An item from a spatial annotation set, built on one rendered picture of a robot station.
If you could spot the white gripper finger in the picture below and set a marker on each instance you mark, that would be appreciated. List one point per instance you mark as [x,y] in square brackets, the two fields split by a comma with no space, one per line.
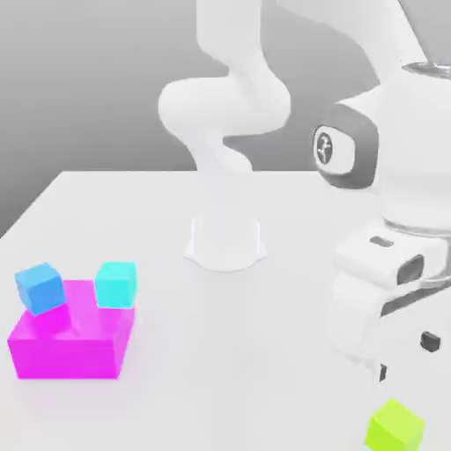
[430,341]
[382,372]

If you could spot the small blue cube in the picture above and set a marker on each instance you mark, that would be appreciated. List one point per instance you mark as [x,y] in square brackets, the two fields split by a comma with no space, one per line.
[40,290]

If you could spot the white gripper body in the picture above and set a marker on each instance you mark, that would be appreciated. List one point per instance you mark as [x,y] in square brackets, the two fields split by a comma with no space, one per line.
[356,317]

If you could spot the small lime green cube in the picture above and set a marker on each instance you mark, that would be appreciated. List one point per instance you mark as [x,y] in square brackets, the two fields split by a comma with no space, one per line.
[393,428]

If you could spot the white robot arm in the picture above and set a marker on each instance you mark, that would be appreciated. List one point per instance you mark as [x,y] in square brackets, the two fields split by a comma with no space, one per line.
[243,91]

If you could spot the large magenta box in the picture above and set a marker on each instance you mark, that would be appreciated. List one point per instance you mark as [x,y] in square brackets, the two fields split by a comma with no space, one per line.
[67,356]

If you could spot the small cyan cube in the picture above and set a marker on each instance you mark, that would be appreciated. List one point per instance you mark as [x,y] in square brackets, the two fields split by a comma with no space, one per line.
[115,285]

